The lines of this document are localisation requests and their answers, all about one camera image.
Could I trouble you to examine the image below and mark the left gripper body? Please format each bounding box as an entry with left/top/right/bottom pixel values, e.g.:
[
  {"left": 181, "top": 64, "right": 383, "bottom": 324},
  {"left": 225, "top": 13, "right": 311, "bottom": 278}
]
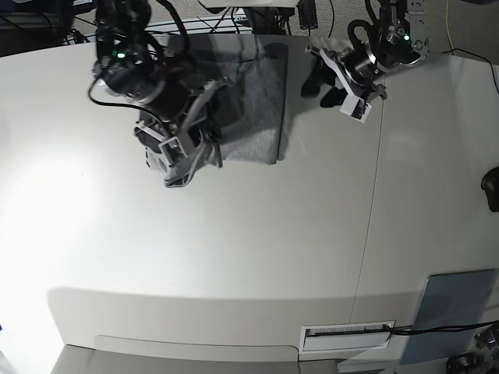
[{"left": 338, "top": 46, "right": 384, "bottom": 123}]

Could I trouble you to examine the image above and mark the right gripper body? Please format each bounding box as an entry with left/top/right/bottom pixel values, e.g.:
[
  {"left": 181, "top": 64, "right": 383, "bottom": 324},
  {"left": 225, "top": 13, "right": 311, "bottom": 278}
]
[{"left": 134, "top": 80, "right": 211, "bottom": 171}]

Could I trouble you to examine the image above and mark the grey T-shirt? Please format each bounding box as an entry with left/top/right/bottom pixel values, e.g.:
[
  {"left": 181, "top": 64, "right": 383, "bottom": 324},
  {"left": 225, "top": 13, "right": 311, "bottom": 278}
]
[{"left": 140, "top": 34, "right": 292, "bottom": 188}]

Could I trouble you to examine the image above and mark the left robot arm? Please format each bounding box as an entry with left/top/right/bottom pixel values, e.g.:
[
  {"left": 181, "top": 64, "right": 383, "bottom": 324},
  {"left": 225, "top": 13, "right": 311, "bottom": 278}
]
[{"left": 301, "top": 1, "right": 429, "bottom": 122}]

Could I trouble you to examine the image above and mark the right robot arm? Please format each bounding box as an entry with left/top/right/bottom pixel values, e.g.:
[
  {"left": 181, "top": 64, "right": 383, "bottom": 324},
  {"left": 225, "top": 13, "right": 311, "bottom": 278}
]
[{"left": 90, "top": 1, "right": 232, "bottom": 188}]

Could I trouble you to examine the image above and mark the black aluminium extrusion bar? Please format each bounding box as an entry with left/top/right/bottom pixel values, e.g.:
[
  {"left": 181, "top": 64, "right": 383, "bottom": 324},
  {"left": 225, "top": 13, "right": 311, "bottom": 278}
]
[{"left": 297, "top": 0, "right": 318, "bottom": 30}]

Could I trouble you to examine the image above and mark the black office chair armrest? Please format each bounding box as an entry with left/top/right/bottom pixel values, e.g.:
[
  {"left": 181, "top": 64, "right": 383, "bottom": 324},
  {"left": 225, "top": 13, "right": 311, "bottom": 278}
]
[{"left": 480, "top": 167, "right": 499, "bottom": 213}]

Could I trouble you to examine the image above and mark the blue-grey flat pad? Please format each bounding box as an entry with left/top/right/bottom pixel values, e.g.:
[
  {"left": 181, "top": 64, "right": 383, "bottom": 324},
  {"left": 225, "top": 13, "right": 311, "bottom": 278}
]
[{"left": 399, "top": 269, "right": 496, "bottom": 365}]

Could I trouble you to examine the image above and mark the white slotted label plate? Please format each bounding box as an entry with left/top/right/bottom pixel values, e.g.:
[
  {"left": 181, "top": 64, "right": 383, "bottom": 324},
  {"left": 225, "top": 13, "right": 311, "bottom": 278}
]
[{"left": 299, "top": 320, "right": 395, "bottom": 354}]

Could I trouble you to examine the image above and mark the black cable on table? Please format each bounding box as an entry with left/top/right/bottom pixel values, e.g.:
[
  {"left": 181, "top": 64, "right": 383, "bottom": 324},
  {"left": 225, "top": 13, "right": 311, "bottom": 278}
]
[{"left": 384, "top": 321, "right": 499, "bottom": 336}]

